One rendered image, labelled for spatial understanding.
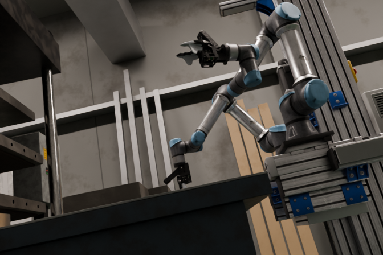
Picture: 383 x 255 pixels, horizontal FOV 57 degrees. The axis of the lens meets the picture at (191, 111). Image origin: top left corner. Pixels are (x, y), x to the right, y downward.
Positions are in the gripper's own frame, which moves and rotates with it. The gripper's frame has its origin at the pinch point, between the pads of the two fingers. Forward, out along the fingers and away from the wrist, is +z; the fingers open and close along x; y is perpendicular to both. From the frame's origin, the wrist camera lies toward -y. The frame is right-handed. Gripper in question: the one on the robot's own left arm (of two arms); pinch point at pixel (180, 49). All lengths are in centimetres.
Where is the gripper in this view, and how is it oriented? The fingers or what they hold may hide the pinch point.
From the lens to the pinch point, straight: 149.0
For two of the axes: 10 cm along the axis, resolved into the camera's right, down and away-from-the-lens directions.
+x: -2.8, 5.1, 8.1
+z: -9.3, 0.7, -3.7
